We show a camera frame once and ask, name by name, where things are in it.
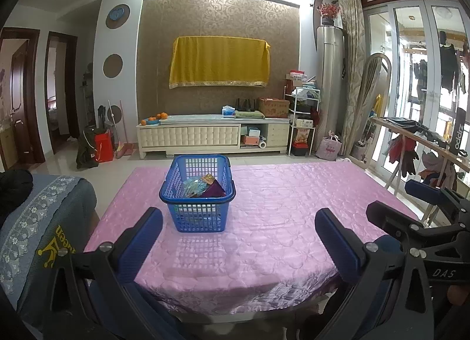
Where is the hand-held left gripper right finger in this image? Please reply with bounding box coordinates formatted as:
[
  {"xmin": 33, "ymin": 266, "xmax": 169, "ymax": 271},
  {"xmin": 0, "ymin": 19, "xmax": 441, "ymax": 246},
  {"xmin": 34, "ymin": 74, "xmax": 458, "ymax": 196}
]
[{"xmin": 315, "ymin": 208, "xmax": 436, "ymax": 340}]

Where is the white arched frame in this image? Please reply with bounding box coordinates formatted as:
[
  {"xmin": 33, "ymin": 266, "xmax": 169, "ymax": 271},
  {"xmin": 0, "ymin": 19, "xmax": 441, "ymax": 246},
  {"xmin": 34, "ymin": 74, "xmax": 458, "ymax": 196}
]
[{"xmin": 354, "ymin": 53, "xmax": 392, "ymax": 170}]

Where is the red flower vase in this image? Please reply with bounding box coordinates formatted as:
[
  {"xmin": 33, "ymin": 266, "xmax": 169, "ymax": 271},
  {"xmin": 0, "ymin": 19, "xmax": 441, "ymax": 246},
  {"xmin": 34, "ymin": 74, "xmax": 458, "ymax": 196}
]
[{"xmin": 316, "ymin": 1, "xmax": 342, "ymax": 27}]

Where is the white shelf rack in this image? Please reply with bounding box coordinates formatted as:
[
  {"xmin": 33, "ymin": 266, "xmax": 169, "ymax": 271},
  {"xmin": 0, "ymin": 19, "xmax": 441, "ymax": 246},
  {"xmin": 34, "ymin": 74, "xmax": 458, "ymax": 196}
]
[{"xmin": 283, "ymin": 87, "xmax": 321, "ymax": 157}]

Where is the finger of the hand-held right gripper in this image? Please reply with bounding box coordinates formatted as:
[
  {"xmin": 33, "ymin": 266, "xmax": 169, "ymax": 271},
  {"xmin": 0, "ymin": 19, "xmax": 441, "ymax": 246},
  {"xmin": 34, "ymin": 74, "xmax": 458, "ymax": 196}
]
[
  {"xmin": 366, "ymin": 201, "xmax": 466, "ymax": 253},
  {"xmin": 404, "ymin": 179, "xmax": 470, "ymax": 218}
]

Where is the cardboard box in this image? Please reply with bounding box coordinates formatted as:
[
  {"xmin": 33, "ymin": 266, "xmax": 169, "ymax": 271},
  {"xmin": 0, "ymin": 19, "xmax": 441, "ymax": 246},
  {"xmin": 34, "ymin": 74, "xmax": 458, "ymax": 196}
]
[{"xmin": 258, "ymin": 98, "xmax": 291, "ymax": 118}]

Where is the pink bag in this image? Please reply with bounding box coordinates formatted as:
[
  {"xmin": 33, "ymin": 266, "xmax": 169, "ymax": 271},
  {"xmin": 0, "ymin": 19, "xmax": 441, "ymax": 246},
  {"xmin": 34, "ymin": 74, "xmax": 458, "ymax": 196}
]
[{"xmin": 321, "ymin": 131, "xmax": 344, "ymax": 160}]

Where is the red garment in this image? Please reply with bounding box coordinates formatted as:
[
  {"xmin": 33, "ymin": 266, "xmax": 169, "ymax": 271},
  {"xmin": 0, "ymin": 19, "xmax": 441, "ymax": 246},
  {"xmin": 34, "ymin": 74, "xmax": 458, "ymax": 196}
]
[{"xmin": 387, "ymin": 134, "xmax": 419, "ymax": 175}]

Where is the yellow cloth cover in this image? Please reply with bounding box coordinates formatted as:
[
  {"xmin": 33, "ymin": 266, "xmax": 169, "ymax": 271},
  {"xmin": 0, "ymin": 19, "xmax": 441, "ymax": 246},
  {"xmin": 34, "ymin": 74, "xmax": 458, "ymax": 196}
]
[{"xmin": 169, "ymin": 36, "xmax": 271, "ymax": 89}]

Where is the pink tablecloth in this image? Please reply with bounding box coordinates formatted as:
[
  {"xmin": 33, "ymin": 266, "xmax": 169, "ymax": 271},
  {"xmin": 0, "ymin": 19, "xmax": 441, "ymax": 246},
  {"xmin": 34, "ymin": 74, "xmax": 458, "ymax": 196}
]
[{"xmin": 84, "ymin": 162, "xmax": 423, "ymax": 315}]

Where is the round wall disc blue plate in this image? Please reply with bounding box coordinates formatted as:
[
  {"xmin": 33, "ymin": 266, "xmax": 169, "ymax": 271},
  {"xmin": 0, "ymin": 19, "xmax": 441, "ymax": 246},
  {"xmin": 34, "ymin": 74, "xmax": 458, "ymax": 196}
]
[{"xmin": 106, "ymin": 4, "xmax": 131, "ymax": 29}]

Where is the black garment on rail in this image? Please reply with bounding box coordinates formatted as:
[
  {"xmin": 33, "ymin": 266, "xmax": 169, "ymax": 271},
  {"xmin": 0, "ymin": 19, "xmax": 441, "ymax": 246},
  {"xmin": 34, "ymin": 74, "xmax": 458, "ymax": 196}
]
[{"xmin": 382, "ymin": 117, "xmax": 449, "ymax": 142}]

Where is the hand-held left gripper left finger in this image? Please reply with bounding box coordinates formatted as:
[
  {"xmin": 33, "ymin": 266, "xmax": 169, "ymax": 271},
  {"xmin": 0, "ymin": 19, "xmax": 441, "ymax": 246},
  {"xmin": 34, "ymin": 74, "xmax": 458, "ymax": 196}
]
[{"xmin": 48, "ymin": 207, "xmax": 164, "ymax": 340}]

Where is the blue plastic basket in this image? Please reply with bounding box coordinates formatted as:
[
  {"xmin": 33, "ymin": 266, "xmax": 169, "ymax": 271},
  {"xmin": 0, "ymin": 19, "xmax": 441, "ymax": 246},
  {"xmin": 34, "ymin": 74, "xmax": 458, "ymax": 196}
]
[{"xmin": 159, "ymin": 154, "xmax": 236, "ymax": 233}]

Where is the metal pole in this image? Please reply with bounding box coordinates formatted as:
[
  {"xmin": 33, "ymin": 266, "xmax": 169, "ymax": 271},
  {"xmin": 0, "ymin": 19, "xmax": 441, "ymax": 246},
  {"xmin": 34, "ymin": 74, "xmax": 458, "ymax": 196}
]
[{"xmin": 108, "ymin": 105, "xmax": 118, "ymax": 139}]

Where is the red box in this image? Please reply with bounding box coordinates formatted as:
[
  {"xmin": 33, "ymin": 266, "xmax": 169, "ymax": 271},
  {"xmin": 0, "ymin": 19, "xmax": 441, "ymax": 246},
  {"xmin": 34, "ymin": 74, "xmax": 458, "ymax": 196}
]
[{"xmin": 286, "ymin": 70, "xmax": 308, "ymax": 87}]

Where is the patterned beige curtain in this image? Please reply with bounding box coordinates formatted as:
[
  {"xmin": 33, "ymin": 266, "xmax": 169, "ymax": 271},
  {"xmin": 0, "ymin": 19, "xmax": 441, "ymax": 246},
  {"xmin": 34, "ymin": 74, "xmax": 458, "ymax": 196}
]
[{"xmin": 338, "ymin": 0, "xmax": 366, "ymax": 153}]

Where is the red bag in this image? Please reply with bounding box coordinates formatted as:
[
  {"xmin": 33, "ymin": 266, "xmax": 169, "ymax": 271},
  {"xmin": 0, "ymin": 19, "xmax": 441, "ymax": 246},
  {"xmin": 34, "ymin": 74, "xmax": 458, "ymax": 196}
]
[{"xmin": 94, "ymin": 131, "xmax": 114, "ymax": 162}]

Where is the black printed strap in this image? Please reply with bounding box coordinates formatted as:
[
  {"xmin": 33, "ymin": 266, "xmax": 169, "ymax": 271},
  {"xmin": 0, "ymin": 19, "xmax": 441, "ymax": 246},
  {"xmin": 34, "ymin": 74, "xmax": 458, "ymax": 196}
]
[{"xmin": 450, "ymin": 107, "xmax": 468, "ymax": 157}]

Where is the black bag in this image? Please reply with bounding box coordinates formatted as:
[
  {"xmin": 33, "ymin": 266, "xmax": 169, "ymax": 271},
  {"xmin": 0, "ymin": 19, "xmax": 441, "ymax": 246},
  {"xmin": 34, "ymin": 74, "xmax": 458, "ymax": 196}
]
[{"xmin": 76, "ymin": 125, "xmax": 100, "ymax": 170}]

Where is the dark wooden door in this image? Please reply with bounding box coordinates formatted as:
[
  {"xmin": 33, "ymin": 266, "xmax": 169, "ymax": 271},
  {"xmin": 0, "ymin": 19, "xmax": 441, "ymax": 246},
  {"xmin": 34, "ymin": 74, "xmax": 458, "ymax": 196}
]
[{"xmin": 0, "ymin": 28, "xmax": 41, "ymax": 172}]

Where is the standing air conditioner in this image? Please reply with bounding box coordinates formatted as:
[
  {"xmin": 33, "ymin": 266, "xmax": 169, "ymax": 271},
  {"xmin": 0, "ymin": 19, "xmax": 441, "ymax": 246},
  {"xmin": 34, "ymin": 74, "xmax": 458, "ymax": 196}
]
[{"xmin": 316, "ymin": 26, "xmax": 346, "ymax": 142}]

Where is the person's right hand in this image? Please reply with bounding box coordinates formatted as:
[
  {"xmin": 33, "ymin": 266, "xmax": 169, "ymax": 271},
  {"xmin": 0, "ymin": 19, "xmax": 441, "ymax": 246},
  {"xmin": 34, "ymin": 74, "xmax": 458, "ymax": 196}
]
[{"xmin": 447, "ymin": 283, "xmax": 470, "ymax": 306}]

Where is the hanging dark garment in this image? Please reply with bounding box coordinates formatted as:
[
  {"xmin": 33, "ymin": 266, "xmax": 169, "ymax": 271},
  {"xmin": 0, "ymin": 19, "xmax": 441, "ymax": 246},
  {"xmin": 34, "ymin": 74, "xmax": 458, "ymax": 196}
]
[{"xmin": 439, "ymin": 32, "xmax": 461, "ymax": 91}]

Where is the glass balcony door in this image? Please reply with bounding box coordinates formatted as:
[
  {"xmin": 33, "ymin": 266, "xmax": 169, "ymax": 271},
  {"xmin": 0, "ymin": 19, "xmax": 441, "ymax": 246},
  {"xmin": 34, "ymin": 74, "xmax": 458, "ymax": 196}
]
[{"xmin": 362, "ymin": 0, "xmax": 470, "ymax": 186}]

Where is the wooden rail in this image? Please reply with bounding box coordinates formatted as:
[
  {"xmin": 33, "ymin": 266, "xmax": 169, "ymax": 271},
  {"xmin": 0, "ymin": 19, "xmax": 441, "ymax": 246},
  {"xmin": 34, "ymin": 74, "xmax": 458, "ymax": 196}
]
[{"xmin": 369, "ymin": 116, "xmax": 470, "ymax": 164}]

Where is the light blue striped packet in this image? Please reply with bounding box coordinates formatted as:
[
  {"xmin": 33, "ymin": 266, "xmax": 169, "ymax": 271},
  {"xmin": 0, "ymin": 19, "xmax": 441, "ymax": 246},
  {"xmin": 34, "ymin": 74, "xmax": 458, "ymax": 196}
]
[{"xmin": 181, "ymin": 178, "xmax": 209, "ymax": 198}]

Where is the broom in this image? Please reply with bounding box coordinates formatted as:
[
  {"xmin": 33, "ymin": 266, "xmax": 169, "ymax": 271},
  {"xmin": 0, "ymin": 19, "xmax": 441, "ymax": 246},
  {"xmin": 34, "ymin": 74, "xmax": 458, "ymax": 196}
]
[{"xmin": 113, "ymin": 100, "xmax": 135, "ymax": 159}]

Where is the maroon snack packet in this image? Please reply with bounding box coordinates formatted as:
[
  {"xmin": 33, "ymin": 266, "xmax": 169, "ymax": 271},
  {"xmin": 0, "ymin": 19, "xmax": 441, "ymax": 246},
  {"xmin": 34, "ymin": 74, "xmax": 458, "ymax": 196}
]
[{"xmin": 200, "ymin": 179, "xmax": 226, "ymax": 198}]

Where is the brown round wall disc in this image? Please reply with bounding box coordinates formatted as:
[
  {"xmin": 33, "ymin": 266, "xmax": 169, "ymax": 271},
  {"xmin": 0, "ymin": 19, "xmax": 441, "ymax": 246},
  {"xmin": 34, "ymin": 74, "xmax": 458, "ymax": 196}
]
[{"xmin": 105, "ymin": 105, "xmax": 122, "ymax": 124}]

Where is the grey garment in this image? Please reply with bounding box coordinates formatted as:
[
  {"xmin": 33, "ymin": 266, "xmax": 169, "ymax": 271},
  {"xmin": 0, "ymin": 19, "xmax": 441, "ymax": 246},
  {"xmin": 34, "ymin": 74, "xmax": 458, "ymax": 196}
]
[{"xmin": 422, "ymin": 153, "xmax": 459, "ymax": 186}]

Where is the dark wooden door frame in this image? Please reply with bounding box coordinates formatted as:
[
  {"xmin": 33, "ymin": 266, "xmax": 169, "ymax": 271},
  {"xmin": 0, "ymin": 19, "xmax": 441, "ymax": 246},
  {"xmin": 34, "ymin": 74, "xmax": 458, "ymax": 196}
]
[{"xmin": 44, "ymin": 32, "xmax": 78, "ymax": 155}]

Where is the cream TV cabinet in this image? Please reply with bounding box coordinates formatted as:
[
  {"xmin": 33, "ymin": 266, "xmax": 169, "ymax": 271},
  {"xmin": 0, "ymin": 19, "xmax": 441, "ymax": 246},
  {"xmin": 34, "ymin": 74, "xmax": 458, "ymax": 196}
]
[{"xmin": 137, "ymin": 113, "xmax": 291, "ymax": 159}]

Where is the person's grey printed sweater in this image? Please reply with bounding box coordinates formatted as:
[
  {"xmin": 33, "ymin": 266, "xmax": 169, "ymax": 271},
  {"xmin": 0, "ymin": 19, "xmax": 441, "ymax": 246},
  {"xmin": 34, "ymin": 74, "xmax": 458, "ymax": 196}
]
[{"xmin": 0, "ymin": 174, "xmax": 98, "ymax": 329}]

